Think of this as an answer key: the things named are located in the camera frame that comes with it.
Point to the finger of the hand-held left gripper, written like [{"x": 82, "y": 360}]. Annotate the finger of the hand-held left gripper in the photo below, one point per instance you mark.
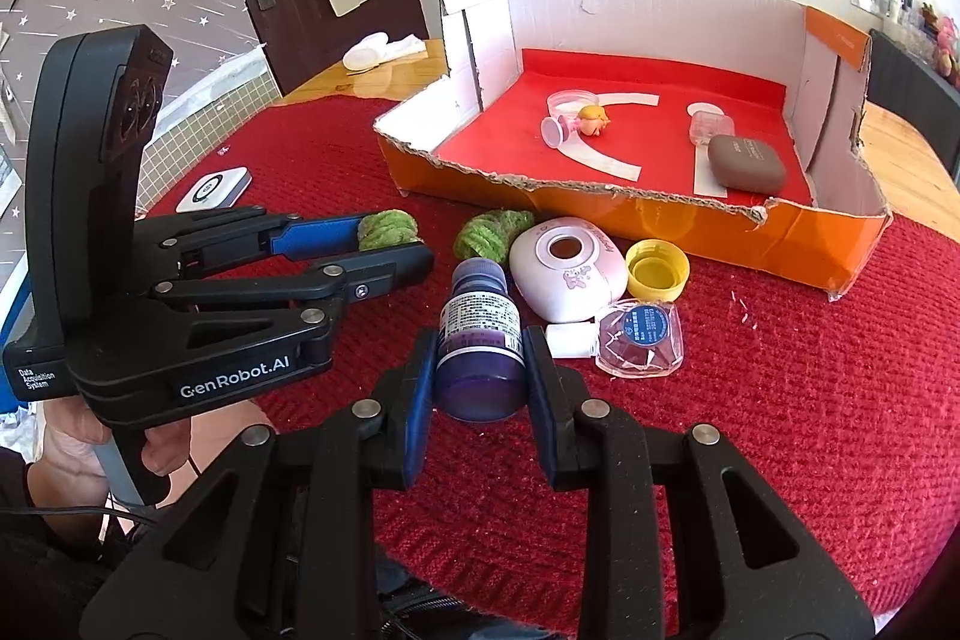
[
  {"x": 315, "y": 235},
  {"x": 382, "y": 272}
]

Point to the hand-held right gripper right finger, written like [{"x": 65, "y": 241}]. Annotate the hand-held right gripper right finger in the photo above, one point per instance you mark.
[{"x": 544, "y": 400}]

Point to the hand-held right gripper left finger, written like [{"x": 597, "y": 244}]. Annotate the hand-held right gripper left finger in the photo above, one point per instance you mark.
[{"x": 416, "y": 415}]

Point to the green fluffy scrunchie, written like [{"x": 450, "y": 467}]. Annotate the green fluffy scrunchie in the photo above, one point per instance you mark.
[
  {"x": 491, "y": 233},
  {"x": 388, "y": 227}
]

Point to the small white cylinder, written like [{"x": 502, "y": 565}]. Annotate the small white cylinder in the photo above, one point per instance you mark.
[{"x": 570, "y": 340}]

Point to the purple bottle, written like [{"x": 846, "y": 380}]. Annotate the purple bottle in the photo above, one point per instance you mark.
[{"x": 480, "y": 340}]

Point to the pale pink oval device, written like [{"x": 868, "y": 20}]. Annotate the pale pink oval device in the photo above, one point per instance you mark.
[{"x": 555, "y": 287}]

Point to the clear packet with blue label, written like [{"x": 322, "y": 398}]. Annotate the clear packet with blue label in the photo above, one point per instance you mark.
[{"x": 641, "y": 340}]

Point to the yellow bottle cap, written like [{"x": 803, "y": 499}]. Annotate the yellow bottle cap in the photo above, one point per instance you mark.
[{"x": 658, "y": 271}]

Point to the orange cardboard box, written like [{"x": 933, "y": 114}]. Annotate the orange cardboard box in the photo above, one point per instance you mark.
[{"x": 675, "y": 235}]

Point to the small pink toy cup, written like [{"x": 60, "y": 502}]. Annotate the small pink toy cup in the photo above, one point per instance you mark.
[{"x": 557, "y": 132}]

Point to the clear round jar lid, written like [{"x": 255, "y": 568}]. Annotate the clear round jar lid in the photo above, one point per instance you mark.
[{"x": 566, "y": 100}]

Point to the brown oval case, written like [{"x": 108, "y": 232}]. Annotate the brown oval case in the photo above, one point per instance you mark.
[{"x": 746, "y": 162}]

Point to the small clear plastic box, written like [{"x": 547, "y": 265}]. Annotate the small clear plastic box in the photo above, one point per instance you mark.
[{"x": 711, "y": 129}]

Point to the person's left hand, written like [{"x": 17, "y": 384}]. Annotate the person's left hand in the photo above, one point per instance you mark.
[{"x": 71, "y": 452}]

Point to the white power bank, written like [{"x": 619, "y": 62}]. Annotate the white power bank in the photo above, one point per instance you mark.
[{"x": 214, "y": 189}]

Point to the white disposable slippers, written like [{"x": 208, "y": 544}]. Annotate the white disposable slippers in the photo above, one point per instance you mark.
[{"x": 375, "y": 51}]

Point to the red knitted tablecloth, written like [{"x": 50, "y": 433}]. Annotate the red knitted tablecloth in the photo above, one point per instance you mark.
[{"x": 787, "y": 422}]

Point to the row of bottles and figurines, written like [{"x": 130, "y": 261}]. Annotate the row of bottles and figurines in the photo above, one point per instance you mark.
[{"x": 943, "y": 44}]

